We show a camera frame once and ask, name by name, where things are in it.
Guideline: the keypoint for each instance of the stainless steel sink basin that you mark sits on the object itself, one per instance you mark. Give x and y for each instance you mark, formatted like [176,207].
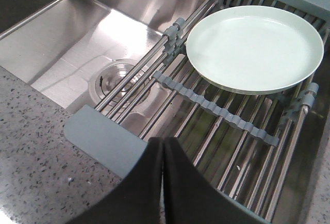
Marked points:
[49,51]

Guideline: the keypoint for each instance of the light green round plate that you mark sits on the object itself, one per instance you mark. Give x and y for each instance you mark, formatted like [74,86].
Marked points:
[254,49]

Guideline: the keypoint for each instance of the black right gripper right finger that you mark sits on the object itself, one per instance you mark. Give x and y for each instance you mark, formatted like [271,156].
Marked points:
[189,197]

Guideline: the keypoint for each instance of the steel sink drain strainer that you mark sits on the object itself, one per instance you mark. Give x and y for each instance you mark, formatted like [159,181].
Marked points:
[118,79]

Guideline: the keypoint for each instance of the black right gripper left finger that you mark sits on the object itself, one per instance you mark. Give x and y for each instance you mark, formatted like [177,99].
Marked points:
[137,198]

